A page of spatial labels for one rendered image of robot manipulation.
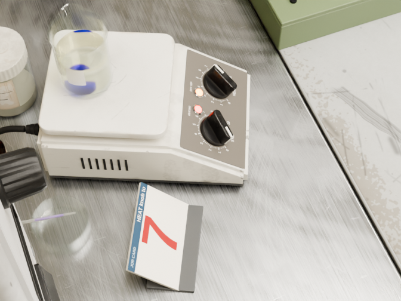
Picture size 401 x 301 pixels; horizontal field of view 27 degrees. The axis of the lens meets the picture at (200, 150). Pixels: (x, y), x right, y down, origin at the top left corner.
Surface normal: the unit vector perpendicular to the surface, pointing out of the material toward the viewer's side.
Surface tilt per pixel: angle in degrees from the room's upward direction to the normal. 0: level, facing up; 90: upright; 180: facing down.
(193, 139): 30
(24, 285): 90
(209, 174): 90
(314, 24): 90
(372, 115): 0
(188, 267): 0
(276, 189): 0
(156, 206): 40
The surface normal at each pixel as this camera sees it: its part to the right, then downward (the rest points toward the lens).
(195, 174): -0.05, 0.85
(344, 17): 0.36, 0.79
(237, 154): 0.50, -0.43
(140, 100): 0.00, -0.52
